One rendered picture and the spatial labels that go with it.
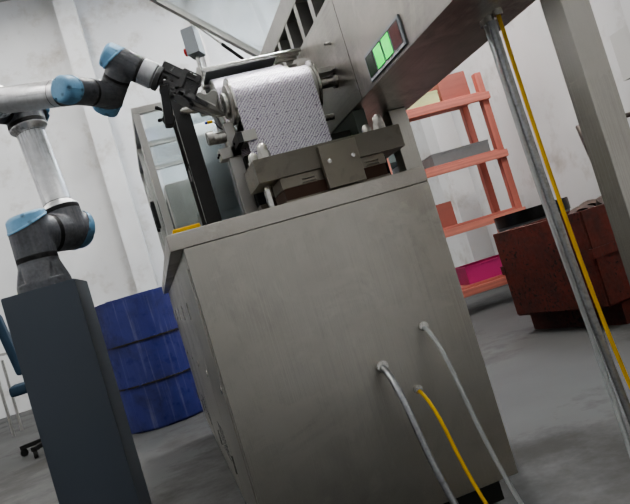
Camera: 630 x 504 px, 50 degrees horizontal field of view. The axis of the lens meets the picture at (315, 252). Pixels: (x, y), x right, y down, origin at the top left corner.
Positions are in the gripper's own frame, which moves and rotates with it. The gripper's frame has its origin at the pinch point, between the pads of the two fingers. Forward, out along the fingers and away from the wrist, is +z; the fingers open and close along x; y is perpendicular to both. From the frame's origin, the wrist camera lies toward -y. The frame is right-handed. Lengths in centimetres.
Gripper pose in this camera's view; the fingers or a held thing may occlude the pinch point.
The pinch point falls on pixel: (218, 115)
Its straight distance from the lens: 198.7
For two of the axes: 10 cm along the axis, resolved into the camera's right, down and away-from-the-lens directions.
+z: 9.0, 4.0, 1.7
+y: 3.7, -9.1, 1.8
